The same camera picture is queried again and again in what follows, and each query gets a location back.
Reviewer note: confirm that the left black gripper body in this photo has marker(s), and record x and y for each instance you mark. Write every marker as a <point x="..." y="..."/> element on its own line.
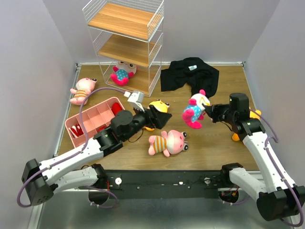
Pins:
<point x="141" y="119"/>

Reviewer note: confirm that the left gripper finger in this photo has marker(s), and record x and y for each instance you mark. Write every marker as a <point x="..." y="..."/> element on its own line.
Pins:
<point x="159" y="109"/>
<point x="161" y="120"/>

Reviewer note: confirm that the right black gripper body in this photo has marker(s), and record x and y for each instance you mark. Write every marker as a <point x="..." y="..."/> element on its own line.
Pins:
<point x="215" y="112"/>

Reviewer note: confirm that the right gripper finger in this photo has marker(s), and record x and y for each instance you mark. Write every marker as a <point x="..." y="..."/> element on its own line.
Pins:
<point x="209" y="113"/>
<point x="207" y="108"/>

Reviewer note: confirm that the white panda plush yellow glasses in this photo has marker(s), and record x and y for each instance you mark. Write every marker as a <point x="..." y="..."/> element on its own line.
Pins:
<point x="195" y="109"/>

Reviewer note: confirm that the white panda plush blue dress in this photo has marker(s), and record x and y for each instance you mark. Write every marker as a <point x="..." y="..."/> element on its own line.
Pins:
<point x="123" y="71"/>

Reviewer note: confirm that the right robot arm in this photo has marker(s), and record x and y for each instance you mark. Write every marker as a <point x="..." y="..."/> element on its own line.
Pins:
<point x="277" y="196"/>

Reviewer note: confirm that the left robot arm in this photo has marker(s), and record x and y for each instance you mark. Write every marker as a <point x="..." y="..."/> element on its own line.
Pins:
<point x="41" y="180"/>

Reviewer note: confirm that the yellow plush red dotted dress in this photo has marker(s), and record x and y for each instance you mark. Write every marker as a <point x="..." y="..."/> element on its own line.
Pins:
<point x="158" y="101"/>

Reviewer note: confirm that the pink frog plush striped shirt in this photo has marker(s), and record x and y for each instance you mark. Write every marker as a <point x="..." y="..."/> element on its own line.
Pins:
<point x="169" y="143"/>

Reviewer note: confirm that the red item in tray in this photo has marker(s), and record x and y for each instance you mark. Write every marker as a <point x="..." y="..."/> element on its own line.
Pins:
<point x="116" y="108"/>
<point x="101" y="128"/>

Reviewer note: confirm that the orange plush red dotted dress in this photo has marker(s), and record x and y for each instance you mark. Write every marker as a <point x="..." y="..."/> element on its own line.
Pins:
<point x="253" y="114"/>

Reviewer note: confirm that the black crumpled cloth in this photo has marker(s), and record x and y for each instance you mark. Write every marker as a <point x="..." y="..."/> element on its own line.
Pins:
<point x="192" y="71"/>

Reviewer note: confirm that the pink divided storage tray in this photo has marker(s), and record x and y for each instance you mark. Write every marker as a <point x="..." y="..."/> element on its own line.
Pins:
<point x="93" y="117"/>

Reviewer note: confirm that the red white striped item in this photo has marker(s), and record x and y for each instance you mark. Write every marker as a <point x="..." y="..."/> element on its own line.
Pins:
<point x="76" y="131"/>

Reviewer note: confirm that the pink striped plush left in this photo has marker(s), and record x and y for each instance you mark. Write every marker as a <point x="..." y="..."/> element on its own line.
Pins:
<point x="83" y="88"/>

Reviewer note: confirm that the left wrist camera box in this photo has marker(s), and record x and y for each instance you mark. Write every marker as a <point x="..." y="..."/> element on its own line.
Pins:
<point x="135" y="100"/>

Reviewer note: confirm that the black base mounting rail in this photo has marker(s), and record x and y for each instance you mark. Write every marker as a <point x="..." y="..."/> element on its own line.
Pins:
<point x="157" y="184"/>

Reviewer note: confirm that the white wire shelf rack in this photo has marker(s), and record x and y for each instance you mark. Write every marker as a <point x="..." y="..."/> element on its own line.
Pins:
<point x="130" y="31"/>

